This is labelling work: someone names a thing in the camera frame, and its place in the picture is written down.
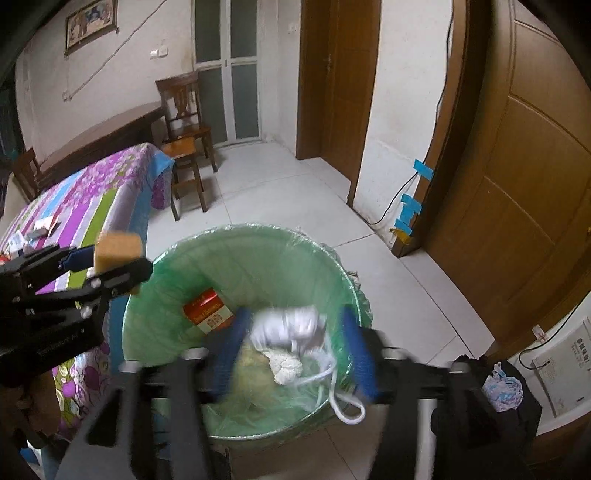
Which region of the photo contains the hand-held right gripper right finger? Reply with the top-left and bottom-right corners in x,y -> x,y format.
339,305 -> 527,480

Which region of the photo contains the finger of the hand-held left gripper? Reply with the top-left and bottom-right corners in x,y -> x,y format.
18,257 -> 154,320
0,246 -> 97,292

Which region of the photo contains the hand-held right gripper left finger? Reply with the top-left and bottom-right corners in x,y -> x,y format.
55,307 -> 254,480

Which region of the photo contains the yellow-brown sponge block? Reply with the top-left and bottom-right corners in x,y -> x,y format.
92,232 -> 143,296

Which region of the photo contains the white tissue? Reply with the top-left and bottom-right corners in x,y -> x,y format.
249,307 -> 329,356

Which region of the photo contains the bin with green bag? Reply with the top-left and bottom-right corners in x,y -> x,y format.
121,223 -> 374,444

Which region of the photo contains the person's left hand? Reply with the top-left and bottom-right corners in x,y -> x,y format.
14,374 -> 63,450

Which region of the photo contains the pale yellow crumpled bag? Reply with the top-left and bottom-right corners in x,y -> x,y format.
231,346 -> 278,408

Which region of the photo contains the red cardboard box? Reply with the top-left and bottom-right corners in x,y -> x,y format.
182,287 -> 236,335

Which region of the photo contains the white crumpled paper ball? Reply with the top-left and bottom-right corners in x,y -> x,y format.
265,348 -> 304,386

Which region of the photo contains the table with floral striped cloth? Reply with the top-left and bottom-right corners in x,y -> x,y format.
0,142 -> 174,462

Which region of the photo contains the wooden chair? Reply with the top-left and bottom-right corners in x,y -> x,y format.
11,148 -> 44,201
154,71 -> 219,174

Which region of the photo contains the round wooden table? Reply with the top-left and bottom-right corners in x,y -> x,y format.
39,102 -> 164,190

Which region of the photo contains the wooden stool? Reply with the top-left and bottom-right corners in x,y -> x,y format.
161,136 -> 208,221

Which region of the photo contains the crumpled floral fabric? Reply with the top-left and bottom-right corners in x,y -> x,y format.
482,362 -> 525,412

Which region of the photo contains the dark window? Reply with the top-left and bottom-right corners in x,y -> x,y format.
0,78 -> 24,158

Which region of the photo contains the white printed sheet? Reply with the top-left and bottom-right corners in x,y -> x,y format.
531,318 -> 591,418

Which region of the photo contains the frosted glass double door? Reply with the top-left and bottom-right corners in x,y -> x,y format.
193,0 -> 262,144

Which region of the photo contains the panelled wooden door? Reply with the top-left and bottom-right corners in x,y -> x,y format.
425,0 -> 591,361

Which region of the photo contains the brown wooden door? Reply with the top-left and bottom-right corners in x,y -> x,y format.
295,0 -> 382,206

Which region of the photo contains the white cord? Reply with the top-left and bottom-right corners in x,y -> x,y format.
295,342 -> 368,424

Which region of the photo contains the black wall cable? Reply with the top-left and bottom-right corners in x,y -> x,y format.
367,0 -> 455,227

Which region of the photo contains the thin black cable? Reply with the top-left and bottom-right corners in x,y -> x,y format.
517,295 -> 591,370

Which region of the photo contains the grey wall wire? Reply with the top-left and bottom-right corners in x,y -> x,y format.
62,0 -> 185,100

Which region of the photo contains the framed wall picture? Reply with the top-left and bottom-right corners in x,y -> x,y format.
64,0 -> 118,56

